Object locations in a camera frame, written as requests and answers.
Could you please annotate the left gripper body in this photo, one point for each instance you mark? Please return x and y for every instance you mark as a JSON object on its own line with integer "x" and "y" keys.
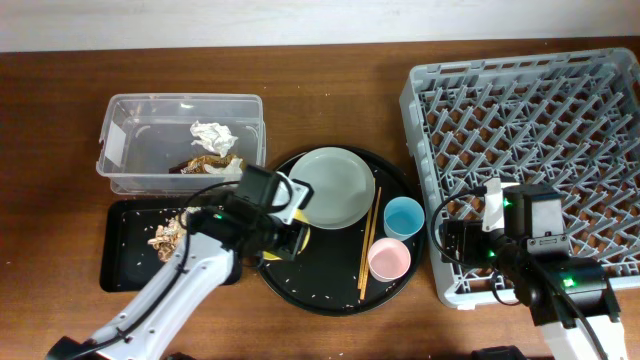
{"x": 276, "y": 237}

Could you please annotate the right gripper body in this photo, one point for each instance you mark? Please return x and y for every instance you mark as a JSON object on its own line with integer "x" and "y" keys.
{"x": 476, "y": 245}

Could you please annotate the yellow bowl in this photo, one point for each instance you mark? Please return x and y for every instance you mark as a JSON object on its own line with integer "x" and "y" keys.
{"x": 291, "y": 240}

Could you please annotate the blue cup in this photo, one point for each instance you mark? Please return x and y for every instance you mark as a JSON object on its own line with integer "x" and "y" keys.
{"x": 403, "y": 217}

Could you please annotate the pink cup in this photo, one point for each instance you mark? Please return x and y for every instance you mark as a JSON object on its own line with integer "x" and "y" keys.
{"x": 389, "y": 259}

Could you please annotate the gold foil wrapper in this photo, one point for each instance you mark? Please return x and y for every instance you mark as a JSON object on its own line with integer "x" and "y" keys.
{"x": 211, "y": 164}

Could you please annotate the food scraps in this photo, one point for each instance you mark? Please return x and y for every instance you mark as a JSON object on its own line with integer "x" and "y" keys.
{"x": 168, "y": 237}

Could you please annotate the white napkin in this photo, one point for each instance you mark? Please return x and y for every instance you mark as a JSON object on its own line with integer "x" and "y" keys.
{"x": 213, "y": 137}

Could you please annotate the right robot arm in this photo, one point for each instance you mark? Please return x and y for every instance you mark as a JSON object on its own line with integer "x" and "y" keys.
{"x": 522, "y": 237}

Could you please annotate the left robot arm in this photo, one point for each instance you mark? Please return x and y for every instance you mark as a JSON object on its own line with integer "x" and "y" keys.
{"x": 232, "y": 221}

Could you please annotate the grey dishwasher rack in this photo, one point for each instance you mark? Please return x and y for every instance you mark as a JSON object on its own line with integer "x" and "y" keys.
{"x": 569, "y": 120}

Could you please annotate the round black serving tray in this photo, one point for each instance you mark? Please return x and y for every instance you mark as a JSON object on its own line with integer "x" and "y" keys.
{"x": 323, "y": 279}

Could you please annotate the grey plate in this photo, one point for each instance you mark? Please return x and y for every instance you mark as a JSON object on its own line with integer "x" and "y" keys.
{"x": 343, "y": 186}

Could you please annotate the wooden chopstick right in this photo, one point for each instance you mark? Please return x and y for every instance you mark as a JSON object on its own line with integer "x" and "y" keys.
{"x": 362, "y": 292}

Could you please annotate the wooden chopstick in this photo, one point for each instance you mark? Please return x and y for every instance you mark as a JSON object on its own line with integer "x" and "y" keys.
{"x": 365, "y": 244}
{"x": 362, "y": 292}

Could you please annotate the wooden chopstick left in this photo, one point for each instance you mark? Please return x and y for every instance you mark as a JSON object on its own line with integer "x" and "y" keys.
{"x": 365, "y": 244}

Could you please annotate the black rectangular tray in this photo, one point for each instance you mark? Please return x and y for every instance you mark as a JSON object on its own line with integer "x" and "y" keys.
{"x": 128, "y": 261}

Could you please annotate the clear plastic bin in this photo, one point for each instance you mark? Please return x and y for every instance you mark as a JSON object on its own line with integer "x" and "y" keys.
{"x": 145, "y": 135}

